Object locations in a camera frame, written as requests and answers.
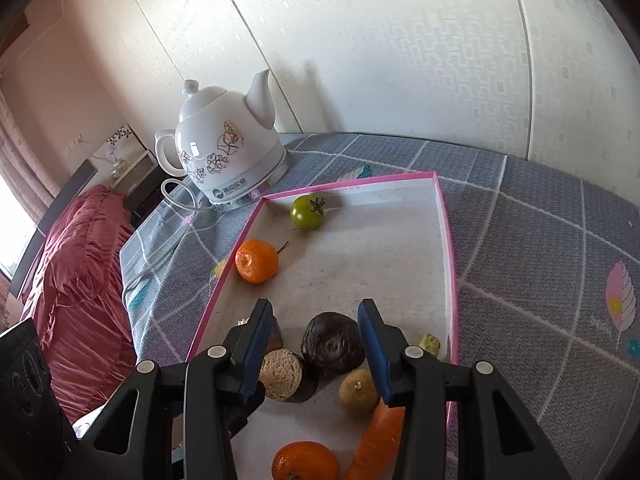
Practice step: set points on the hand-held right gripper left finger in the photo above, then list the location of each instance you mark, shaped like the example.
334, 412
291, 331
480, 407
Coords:
252, 350

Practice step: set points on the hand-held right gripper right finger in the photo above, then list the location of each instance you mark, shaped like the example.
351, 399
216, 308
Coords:
375, 355

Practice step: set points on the eggplant chunk cut face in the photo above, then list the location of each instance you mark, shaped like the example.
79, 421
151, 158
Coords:
285, 375

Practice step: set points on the beige round fruit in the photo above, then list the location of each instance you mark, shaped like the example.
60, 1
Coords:
357, 392

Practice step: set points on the dark round eggplant end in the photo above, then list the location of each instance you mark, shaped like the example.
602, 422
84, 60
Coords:
332, 345

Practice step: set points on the large orange mandarin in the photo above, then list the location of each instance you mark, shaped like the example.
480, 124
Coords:
256, 262

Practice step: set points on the orange carrot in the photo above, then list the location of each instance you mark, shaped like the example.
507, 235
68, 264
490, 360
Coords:
377, 445

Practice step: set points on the pink-edged white cardboard tray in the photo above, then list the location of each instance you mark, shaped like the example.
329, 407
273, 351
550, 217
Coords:
380, 240

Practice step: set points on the medium orange mandarin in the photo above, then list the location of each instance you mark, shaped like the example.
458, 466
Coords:
305, 462

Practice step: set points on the green tomato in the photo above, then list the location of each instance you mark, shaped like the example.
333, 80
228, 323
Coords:
306, 215

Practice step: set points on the red bed cover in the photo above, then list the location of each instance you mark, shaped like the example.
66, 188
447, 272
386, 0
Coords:
80, 285

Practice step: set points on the silver kettle base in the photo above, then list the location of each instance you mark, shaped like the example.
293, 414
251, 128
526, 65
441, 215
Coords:
235, 199

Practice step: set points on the window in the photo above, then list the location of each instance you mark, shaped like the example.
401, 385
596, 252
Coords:
15, 240

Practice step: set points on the dark nightstand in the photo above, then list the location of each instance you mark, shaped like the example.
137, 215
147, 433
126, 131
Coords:
140, 182

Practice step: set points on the white floral ceramic kettle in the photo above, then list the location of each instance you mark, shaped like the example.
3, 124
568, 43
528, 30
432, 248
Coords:
225, 135

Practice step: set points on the dark bed headboard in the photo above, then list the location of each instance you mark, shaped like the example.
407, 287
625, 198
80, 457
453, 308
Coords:
70, 190

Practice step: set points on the pink curtain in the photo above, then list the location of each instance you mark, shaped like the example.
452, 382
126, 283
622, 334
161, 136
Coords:
20, 160

